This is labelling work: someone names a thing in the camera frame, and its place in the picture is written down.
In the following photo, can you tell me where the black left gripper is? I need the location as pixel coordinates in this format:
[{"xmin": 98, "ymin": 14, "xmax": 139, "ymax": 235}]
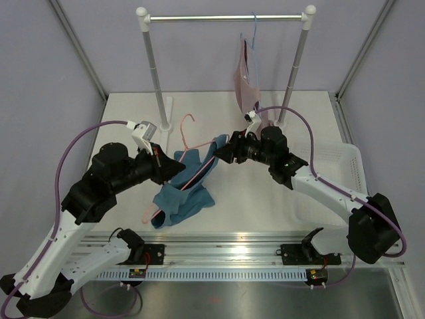
[{"xmin": 111, "ymin": 142, "xmax": 186, "ymax": 195}]

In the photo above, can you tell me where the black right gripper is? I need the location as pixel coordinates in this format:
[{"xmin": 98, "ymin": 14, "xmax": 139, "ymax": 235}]
[{"xmin": 213, "ymin": 129, "xmax": 274, "ymax": 167}]

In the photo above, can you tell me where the pink wire hanger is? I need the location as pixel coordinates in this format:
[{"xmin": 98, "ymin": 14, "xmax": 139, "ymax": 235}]
[{"xmin": 141, "ymin": 114, "xmax": 230, "ymax": 224}]

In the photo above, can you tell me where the teal tank top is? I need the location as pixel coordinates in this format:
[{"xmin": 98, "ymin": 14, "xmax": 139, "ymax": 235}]
[{"xmin": 149, "ymin": 134, "xmax": 230, "ymax": 230}]

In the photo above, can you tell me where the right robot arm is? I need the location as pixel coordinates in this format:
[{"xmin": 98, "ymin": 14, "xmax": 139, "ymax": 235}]
[{"xmin": 214, "ymin": 126, "xmax": 407, "ymax": 264}]

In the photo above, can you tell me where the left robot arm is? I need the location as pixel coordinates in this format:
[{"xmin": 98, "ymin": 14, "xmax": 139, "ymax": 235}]
[{"xmin": 1, "ymin": 143, "xmax": 185, "ymax": 318}]

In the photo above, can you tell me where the pink tank top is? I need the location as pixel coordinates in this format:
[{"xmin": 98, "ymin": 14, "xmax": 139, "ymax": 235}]
[{"xmin": 234, "ymin": 35, "xmax": 262, "ymax": 114}]

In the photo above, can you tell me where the white plastic basket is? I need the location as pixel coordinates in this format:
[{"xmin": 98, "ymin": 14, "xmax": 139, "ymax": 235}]
[{"xmin": 294, "ymin": 140, "xmax": 368, "ymax": 228}]

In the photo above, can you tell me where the white clothes rack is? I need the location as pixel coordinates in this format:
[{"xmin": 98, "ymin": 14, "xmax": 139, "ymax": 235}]
[{"xmin": 135, "ymin": 5, "xmax": 317, "ymax": 133}]

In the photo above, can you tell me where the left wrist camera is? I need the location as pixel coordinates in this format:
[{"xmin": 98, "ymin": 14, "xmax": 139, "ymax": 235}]
[{"xmin": 126, "ymin": 121, "xmax": 157, "ymax": 156}]

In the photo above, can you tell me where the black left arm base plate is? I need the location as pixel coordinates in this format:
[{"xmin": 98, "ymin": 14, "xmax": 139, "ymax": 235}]
[{"xmin": 119, "ymin": 244, "xmax": 165, "ymax": 266}]

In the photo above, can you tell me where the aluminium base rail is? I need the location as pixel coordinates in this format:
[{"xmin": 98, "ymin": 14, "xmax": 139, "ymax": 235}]
[{"xmin": 66, "ymin": 234, "xmax": 406, "ymax": 268}]

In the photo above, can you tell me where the aluminium frame post left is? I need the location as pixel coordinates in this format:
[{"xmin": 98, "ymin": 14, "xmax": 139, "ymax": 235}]
[{"xmin": 46, "ymin": 0, "xmax": 108, "ymax": 103}]

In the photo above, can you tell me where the aluminium frame post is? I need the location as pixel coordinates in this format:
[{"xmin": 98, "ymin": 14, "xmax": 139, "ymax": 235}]
[
  {"xmin": 46, "ymin": 0, "xmax": 108, "ymax": 103},
  {"xmin": 329, "ymin": 0, "xmax": 398, "ymax": 144}
]

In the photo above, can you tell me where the blue wire hanger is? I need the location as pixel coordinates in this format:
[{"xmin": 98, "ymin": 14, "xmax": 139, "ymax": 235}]
[{"xmin": 250, "ymin": 11, "xmax": 264, "ymax": 119}]

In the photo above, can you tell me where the white slotted cable duct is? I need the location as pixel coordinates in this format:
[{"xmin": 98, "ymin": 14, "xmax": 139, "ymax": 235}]
[{"xmin": 95, "ymin": 268, "xmax": 307, "ymax": 282}]

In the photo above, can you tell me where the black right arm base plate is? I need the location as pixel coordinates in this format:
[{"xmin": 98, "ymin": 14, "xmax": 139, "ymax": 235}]
[{"xmin": 276, "ymin": 243, "xmax": 341, "ymax": 266}]

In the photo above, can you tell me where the aluminium frame post right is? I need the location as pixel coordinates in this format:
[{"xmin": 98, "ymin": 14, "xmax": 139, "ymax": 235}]
[{"xmin": 329, "ymin": 0, "xmax": 398, "ymax": 144}]

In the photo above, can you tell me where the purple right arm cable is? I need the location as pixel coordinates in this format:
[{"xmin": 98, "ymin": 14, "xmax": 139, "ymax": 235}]
[{"xmin": 258, "ymin": 106, "xmax": 409, "ymax": 290}]

